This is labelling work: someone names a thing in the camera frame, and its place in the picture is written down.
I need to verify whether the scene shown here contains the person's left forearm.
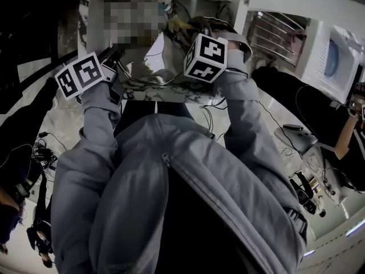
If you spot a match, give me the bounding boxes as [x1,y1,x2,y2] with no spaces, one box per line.
[79,80,123,154]

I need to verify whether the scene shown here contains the person's right forearm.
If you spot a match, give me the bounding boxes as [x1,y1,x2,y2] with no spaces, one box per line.
[216,49,274,159]

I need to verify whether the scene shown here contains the pink plastic basin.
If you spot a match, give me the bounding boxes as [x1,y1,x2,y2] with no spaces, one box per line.
[290,29,308,55]

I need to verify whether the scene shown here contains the chrome wire rack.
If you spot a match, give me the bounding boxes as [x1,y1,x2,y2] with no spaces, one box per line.
[249,10,308,67]

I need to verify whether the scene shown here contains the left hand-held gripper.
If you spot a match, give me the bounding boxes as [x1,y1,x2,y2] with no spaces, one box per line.
[54,47,125,105]

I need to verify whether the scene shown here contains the person's grey jacket torso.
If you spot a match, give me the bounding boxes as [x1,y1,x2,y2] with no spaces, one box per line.
[51,114,309,274]

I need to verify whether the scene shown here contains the person's black trousers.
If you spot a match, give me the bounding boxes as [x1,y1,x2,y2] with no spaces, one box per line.
[113,100,197,138]

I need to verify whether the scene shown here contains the black gripper cable bundle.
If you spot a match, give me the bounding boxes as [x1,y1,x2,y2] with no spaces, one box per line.
[199,67,229,142]

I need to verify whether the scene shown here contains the black metal work table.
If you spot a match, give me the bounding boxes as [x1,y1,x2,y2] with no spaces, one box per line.
[0,0,83,114]

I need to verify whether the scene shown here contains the blue oval basin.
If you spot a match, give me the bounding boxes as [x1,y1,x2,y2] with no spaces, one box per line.
[323,38,340,78]

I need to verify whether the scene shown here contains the marble sink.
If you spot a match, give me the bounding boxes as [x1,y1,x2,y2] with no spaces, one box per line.
[76,0,254,108]

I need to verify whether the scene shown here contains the tangled black floor cables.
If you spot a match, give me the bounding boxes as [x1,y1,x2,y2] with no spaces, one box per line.
[30,131,59,171]

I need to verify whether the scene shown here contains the black cable with adapter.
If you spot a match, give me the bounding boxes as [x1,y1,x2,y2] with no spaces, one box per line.
[258,100,305,158]

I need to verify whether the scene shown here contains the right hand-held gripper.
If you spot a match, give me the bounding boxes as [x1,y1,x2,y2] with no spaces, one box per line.
[184,15,253,84]

